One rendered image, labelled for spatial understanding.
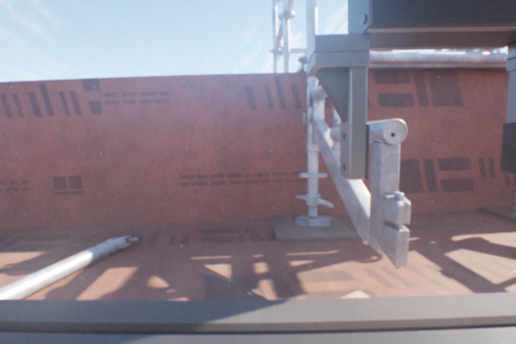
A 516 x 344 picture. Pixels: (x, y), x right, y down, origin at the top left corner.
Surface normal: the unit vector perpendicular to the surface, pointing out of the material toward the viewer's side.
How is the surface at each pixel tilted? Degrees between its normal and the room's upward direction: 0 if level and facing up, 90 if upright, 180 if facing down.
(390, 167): 91
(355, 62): 90
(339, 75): 90
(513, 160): 90
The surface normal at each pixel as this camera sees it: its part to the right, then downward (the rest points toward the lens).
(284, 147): 0.04, 0.11
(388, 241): -0.97, 0.06
